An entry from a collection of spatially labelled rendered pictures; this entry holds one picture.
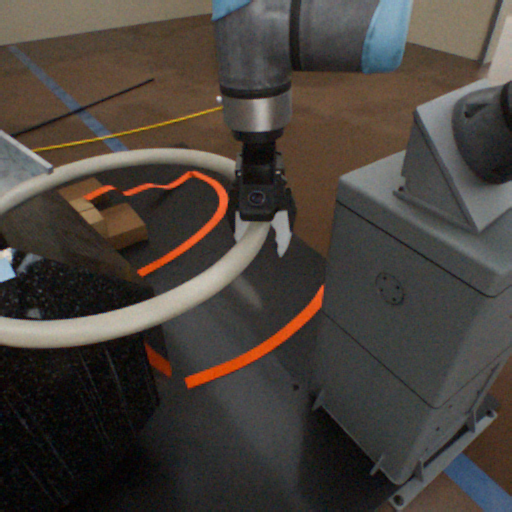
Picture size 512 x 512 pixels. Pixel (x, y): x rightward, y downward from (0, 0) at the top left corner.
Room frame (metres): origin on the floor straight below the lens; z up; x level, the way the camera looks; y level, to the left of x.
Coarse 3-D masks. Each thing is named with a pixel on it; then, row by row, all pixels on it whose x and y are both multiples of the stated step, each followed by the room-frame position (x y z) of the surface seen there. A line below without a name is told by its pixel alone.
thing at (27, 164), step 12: (0, 132) 0.76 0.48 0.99; (0, 144) 0.76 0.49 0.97; (12, 144) 0.74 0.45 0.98; (0, 156) 0.75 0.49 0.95; (12, 156) 0.75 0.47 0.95; (24, 156) 0.72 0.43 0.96; (36, 156) 0.72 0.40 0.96; (0, 168) 0.72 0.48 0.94; (12, 168) 0.73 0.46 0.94; (24, 168) 0.73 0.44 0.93; (36, 168) 0.71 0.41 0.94; (48, 168) 0.69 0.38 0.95; (0, 180) 0.69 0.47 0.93; (12, 180) 0.69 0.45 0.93; (24, 180) 0.70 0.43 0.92; (0, 192) 0.66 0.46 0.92
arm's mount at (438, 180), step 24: (456, 96) 0.84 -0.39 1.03; (432, 120) 0.76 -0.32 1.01; (408, 144) 0.77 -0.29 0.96; (432, 144) 0.73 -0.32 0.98; (408, 168) 0.76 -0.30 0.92; (432, 168) 0.72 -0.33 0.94; (456, 168) 0.71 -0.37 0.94; (408, 192) 0.75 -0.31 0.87; (432, 192) 0.71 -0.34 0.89; (456, 192) 0.67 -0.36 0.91; (480, 192) 0.70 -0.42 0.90; (504, 192) 0.73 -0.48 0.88; (456, 216) 0.67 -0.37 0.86; (480, 216) 0.65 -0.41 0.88
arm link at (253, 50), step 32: (224, 0) 0.52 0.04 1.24; (256, 0) 0.51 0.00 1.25; (288, 0) 0.52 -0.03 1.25; (224, 32) 0.53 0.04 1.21; (256, 32) 0.51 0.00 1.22; (288, 32) 0.50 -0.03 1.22; (224, 64) 0.53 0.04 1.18; (256, 64) 0.51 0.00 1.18; (288, 64) 0.51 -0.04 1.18; (256, 96) 0.51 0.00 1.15
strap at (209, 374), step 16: (96, 192) 1.80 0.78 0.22; (128, 192) 1.95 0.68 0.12; (224, 192) 2.12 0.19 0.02; (224, 208) 1.95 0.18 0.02; (208, 224) 1.81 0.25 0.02; (192, 240) 1.67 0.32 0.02; (176, 256) 1.55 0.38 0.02; (144, 272) 1.44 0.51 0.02; (320, 288) 1.34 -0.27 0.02; (320, 304) 1.24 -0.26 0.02; (304, 320) 1.16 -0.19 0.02; (272, 336) 1.07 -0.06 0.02; (288, 336) 1.08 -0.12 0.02; (256, 352) 1.00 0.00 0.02; (224, 368) 0.93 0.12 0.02; (192, 384) 0.86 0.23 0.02
